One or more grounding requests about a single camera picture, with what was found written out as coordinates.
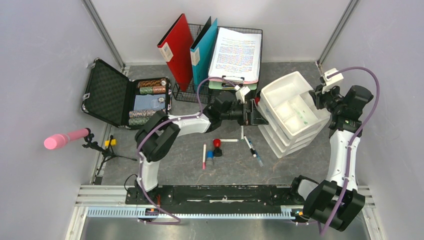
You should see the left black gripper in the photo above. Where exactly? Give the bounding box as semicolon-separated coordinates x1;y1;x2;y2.
220;99;268;127

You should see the white printed paper sheet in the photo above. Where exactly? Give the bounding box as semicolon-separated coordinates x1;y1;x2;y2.
208;27;262;81

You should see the pink pen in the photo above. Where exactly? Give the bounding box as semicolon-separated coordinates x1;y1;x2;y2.
202;143;207;170

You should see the purple cable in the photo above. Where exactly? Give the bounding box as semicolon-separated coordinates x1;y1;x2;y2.
294;66;381;237
135;76;238;225

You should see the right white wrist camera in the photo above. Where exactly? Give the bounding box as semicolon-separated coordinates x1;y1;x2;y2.
321;68;344;94

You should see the green white marker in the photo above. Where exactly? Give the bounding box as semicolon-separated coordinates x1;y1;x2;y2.
240;125;245;140

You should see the green chip stack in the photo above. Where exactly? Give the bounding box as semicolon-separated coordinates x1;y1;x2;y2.
139;87;154;95

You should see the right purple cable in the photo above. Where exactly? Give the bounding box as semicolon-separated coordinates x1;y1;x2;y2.
294;66;381;237

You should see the blue grey small cylinder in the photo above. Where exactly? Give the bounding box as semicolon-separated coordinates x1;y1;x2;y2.
205;151;214;166

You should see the black white small marker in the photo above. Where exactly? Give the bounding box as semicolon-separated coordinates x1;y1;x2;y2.
244;136;257;158

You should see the red clipboard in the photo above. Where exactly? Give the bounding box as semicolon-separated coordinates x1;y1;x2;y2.
157;13;194;92

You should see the light green clipboard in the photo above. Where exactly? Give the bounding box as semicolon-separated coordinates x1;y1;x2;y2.
208;81;258;91

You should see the blue clear pen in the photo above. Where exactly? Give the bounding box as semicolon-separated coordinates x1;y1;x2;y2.
248;139;264;168

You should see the white lilac capped marker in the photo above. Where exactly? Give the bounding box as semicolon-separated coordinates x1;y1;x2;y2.
219;138;239;143

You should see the teal blue clipboard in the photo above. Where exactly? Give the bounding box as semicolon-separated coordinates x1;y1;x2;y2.
190;16;218;88

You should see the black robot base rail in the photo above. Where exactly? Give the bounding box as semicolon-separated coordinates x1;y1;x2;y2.
125;184;312;215

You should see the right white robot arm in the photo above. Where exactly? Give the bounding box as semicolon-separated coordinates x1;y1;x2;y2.
257;85;374;232

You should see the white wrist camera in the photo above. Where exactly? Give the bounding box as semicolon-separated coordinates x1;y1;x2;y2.
234;85;251;105
321;68;344;94

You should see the red chip stack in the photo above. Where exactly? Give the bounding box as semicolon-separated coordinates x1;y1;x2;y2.
152;86;167;95

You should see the orange black chip stack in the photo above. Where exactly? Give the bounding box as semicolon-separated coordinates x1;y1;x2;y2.
137;78;167;88

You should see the black wire mesh organizer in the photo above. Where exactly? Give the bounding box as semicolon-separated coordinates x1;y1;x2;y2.
172;23;263;105

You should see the pink clear clipboard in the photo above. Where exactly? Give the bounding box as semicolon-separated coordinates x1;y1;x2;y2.
209;75;259;84

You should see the black microphone tripod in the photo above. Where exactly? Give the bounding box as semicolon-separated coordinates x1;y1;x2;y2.
82;133;137;177

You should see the white plastic drawer organizer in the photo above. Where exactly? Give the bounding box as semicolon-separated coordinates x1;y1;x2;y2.
257;71;331;159

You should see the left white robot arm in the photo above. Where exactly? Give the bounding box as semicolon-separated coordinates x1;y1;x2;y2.
135;91;255;204

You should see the yellow black connector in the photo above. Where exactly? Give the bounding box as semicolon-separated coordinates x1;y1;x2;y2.
104;139;117;148

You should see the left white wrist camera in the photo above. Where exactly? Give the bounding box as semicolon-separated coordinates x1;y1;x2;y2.
234;85;251;105

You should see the black poker chip case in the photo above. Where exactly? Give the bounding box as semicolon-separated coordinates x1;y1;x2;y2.
81;58;172;130

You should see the blue playing card deck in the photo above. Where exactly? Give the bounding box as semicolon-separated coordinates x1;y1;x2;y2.
133;94;166;111

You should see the red black round stamp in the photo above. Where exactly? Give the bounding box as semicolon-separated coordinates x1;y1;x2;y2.
254;96;261;105

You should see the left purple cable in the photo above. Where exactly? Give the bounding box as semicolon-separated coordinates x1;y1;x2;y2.
135;76;238;225

